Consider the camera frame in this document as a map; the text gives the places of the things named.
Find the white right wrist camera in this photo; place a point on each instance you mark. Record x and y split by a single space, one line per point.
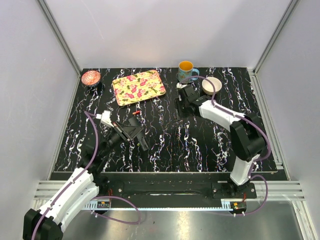
180 85

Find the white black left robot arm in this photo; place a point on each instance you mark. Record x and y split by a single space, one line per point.
86 189

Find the red patterned bowl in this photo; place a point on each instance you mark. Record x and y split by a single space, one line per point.
91 78

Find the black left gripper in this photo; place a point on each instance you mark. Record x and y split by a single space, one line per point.
127 132

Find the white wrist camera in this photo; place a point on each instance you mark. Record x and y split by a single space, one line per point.
180 85
105 118

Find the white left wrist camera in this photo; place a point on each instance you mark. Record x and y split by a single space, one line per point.
105 118

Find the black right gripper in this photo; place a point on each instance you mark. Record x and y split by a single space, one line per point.
178 102

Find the cream white bowl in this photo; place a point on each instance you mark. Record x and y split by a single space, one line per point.
211 84

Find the floral rectangular tray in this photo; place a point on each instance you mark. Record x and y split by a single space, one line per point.
138 87

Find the blue mug yellow inside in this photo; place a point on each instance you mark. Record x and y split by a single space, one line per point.
186 72

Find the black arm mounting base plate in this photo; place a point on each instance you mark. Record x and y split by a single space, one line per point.
177 185

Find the slotted aluminium cable duct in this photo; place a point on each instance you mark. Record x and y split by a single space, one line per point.
164 204

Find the black remote control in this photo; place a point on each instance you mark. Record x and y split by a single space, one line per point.
143 143

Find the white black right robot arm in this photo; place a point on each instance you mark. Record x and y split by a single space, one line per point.
249 142

